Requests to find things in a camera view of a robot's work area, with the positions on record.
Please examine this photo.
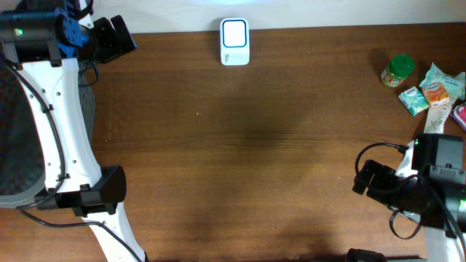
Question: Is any cream tube gold cap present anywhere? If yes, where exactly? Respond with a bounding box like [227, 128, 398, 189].
[424, 103, 452, 134]

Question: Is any small teal tissue packet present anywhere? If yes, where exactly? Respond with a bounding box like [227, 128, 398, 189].
[398, 87, 429, 116]

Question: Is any red purple tissue pack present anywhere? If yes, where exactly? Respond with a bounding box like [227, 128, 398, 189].
[450, 103, 466, 131]

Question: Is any orange snack packet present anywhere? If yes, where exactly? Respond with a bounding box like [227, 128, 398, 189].
[422, 83, 450, 108]

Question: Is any mint green snack packet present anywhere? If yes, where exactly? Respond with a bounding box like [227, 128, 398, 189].
[419, 63, 465, 102]

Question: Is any green lid glass jar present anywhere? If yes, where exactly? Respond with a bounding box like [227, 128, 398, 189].
[381, 54, 415, 87]

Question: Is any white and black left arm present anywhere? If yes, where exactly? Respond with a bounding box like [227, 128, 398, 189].
[1, 1, 148, 261]

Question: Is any white barcode scanner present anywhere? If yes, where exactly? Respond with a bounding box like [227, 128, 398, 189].
[219, 17, 250, 66]

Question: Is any dark grey plastic basket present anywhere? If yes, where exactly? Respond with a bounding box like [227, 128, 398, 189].
[1, 59, 102, 210]

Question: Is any black camera cable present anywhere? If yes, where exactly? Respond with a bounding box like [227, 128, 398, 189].
[353, 141, 466, 252]

